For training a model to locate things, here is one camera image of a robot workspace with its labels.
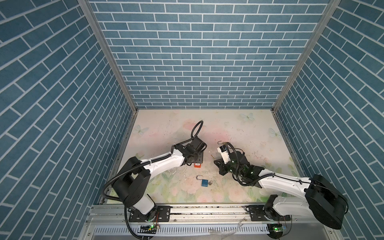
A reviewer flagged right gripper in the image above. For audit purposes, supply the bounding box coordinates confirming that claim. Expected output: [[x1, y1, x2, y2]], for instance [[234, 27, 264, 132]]
[[212, 157, 244, 178]]

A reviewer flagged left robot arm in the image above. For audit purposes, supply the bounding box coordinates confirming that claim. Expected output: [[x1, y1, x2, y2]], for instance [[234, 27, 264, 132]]
[[102, 121, 207, 219]]

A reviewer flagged blue padlock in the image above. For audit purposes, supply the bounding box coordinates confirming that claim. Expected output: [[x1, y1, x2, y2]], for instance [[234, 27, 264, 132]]
[[196, 175, 213, 187]]

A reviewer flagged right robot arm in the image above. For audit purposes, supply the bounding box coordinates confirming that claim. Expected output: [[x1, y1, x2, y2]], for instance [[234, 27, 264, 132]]
[[214, 143, 349, 230]]

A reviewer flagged left corner aluminium post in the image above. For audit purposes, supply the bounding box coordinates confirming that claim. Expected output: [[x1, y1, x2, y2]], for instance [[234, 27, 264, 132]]
[[78, 0, 138, 114]]

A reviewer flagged aluminium rail base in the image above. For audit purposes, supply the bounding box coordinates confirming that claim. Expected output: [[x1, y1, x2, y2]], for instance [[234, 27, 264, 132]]
[[79, 203, 342, 240]]

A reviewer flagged corner aluminium post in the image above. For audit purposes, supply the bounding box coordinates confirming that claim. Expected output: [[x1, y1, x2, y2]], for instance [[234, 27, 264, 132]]
[[272, 0, 341, 114], [78, 0, 138, 114]]

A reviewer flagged right corner aluminium post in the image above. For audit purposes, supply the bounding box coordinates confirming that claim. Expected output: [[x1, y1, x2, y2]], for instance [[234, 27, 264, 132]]
[[272, 0, 341, 114]]

